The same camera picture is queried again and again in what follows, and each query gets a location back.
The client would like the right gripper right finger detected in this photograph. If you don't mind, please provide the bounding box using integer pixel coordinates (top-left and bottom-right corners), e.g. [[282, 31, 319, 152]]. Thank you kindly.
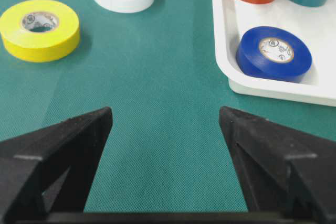
[[219, 106, 335, 223]]

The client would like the green table cloth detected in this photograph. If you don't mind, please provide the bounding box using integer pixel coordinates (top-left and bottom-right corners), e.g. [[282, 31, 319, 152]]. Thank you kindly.
[[1, 0, 335, 212]]

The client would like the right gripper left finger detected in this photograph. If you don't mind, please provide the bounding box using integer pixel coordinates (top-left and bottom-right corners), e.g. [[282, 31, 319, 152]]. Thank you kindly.
[[1, 107, 113, 223]]

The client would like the blue tape roll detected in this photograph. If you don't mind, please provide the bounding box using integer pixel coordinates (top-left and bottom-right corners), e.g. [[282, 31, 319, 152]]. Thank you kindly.
[[236, 26, 312, 82]]

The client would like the white plastic tray case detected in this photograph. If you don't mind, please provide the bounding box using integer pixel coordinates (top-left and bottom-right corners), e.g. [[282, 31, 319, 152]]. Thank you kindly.
[[212, 0, 335, 106]]

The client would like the yellow tape roll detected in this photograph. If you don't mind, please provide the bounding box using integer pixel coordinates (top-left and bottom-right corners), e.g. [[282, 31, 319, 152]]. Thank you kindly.
[[1, 0, 80, 63]]

